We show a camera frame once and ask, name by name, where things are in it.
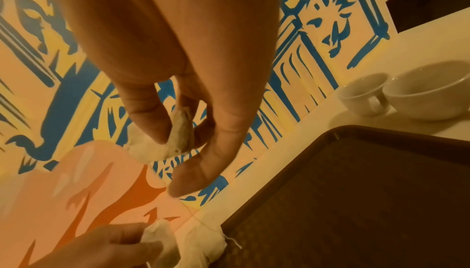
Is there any person's right hand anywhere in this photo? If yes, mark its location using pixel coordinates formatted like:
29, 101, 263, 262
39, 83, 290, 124
45, 0, 282, 199

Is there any white tea bag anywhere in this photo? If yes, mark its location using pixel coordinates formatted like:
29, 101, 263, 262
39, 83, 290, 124
138, 219, 183, 268
123, 105, 198, 164

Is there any small white cup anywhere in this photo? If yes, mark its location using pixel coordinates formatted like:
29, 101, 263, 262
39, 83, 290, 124
381, 59, 470, 123
336, 72, 393, 118

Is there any dark brown tray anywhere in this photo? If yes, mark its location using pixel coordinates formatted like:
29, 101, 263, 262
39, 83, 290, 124
217, 123, 470, 268

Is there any person's left hand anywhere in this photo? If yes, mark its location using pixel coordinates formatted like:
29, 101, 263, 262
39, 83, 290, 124
27, 221, 165, 268

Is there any row of tea bags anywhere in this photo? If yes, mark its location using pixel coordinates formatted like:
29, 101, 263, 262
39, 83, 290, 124
173, 220, 244, 268

